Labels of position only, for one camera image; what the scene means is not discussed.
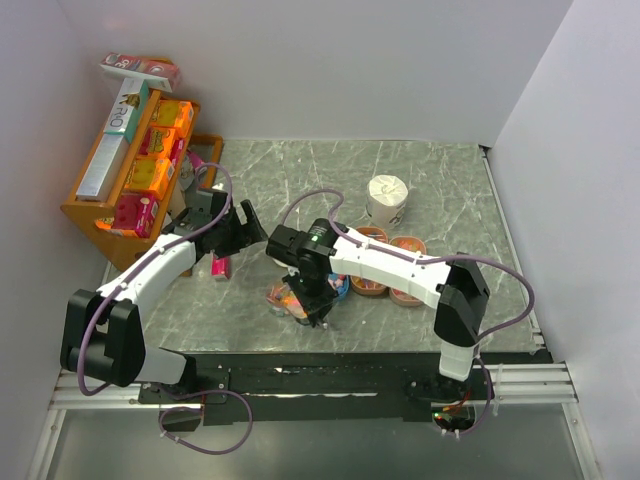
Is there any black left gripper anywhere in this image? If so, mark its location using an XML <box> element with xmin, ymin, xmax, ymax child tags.
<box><xmin>212</xmin><ymin>200</ymin><xmax>267</xmax><ymax>260</ymax></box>

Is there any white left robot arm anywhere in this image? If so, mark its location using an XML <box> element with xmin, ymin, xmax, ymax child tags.
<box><xmin>60</xmin><ymin>188</ymin><xmax>268</xmax><ymax>402</ymax></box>

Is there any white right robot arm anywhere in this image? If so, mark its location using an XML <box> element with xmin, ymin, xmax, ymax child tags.
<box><xmin>266</xmin><ymin>218</ymin><xmax>490</xmax><ymax>399</ymax></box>

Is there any blue tray of star candies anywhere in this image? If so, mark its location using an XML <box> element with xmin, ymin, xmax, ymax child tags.
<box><xmin>328</xmin><ymin>273</ymin><xmax>350</xmax><ymax>303</ymax></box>

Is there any gold jar lid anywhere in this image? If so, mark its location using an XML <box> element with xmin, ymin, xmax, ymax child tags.
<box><xmin>270</xmin><ymin>257</ymin><xmax>291</xmax><ymax>269</ymax></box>

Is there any clear glass jar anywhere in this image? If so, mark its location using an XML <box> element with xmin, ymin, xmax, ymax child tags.
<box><xmin>266</xmin><ymin>281</ymin><xmax>307</xmax><ymax>320</ymax></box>

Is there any pink toothpaste box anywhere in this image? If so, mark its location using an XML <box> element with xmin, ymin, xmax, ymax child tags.
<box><xmin>211</xmin><ymin>257</ymin><xmax>231</xmax><ymax>280</ymax></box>

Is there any pink tray of lollipops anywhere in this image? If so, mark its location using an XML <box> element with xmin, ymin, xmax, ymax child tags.
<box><xmin>350</xmin><ymin>226</ymin><xmax>388</xmax><ymax>296</ymax></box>

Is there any white pink packet in shelf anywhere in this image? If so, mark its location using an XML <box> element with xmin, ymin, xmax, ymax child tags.
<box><xmin>178</xmin><ymin>148</ymin><xmax>206</xmax><ymax>191</ymax></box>

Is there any wooden shelf rack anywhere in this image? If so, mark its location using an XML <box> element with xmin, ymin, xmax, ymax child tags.
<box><xmin>61</xmin><ymin>90</ymin><xmax>223</xmax><ymax>271</ymax></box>

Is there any orange smiley box lower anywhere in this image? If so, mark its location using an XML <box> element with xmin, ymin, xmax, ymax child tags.
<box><xmin>124</xmin><ymin>156</ymin><xmax>175</xmax><ymax>200</ymax></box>

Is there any orange smiley box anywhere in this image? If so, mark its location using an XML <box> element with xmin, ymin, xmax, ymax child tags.
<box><xmin>150</xmin><ymin>100</ymin><xmax>194</xmax><ymax>138</ymax></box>
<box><xmin>124</xmin><ymin>156</ymin><xmax>175</xmax><ymax>200</ymax></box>

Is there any pink smiley box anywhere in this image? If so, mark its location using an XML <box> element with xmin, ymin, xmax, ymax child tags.
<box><xmin>110</xmin><ymin>193</ymin><xmax>159</xmax><ymax>238</ymax></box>

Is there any pink tray of gummy stars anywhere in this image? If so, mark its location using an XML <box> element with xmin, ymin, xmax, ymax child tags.
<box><xmin>389</xmin><ymin>236</ymin><xmax>427</xmax><ymax>307</ymax></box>

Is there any orange red snack box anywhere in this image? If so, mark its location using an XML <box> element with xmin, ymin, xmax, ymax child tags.
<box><xmin>137</xmin><ymin>126</ymin><xmax>180</xmax><ymax>160</ymax></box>

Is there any orange smiley box top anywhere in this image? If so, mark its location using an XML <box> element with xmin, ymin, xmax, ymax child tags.
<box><xmin>150</xmin><ymin>100</ymin><xmax>194</xmax><ymax>138</ymax></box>

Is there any silver long box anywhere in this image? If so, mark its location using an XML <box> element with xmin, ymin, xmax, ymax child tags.
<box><xmin>76</xmin><ymin>134</ymin><xmax>129</xmax><ymax>202</ymax></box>

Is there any teal white long box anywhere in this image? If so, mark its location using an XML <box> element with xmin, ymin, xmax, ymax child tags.
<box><xmin>103</xmin><ymin>78</ymin><xmax>149</xmax><ymax>143</ymax></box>

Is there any pink box on top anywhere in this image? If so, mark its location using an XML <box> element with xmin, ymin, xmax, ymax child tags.
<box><xmin>99</xmin><ymin>52</ymin><xmax>181</xmax><ymax>93</ymax></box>

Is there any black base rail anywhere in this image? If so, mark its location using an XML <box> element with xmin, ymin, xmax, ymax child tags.
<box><xmin>138</xmin><ymin>352</ymin><xmax>551</xmax><ymax>426</ymax></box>

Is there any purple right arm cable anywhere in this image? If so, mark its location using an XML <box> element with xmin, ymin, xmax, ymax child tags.
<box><xmin>279</xmin><ymin>189</ymin><xmax>539</xmax><ymax>441</ymax></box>

